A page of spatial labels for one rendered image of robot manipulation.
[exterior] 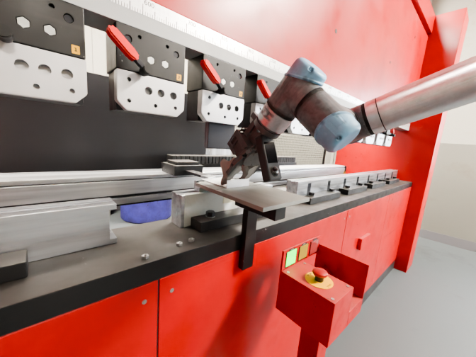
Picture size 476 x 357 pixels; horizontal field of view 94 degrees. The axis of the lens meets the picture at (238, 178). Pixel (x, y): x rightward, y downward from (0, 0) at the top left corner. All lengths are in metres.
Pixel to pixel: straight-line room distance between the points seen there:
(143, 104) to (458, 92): 0.59
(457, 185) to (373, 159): 1.50
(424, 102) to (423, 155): 2.06
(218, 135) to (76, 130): 0.59
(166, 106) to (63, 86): 0.19
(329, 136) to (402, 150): 2.21
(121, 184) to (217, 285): 0.45
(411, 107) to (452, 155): 3.39
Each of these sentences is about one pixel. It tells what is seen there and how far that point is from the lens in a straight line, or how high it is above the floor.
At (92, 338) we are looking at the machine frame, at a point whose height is 0.76.
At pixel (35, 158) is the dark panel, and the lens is 1.07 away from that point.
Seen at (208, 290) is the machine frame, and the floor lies 0.75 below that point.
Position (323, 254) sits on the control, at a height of 0.78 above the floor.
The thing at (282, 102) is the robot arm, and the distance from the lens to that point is 0.50.
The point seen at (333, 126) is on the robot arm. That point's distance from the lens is 0.44.
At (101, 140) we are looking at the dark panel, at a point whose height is 1.08.
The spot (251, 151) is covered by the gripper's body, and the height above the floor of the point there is 1.11.
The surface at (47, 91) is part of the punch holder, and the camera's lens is 0.52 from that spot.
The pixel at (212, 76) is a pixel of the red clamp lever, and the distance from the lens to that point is 0.61.
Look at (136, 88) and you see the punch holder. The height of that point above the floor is 1.22.
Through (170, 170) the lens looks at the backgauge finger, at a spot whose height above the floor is 1.00.
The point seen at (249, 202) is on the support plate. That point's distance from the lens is 0.48.
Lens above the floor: 1.13
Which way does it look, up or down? 10 degrees down
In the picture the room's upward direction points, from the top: 5 degrees clockwise
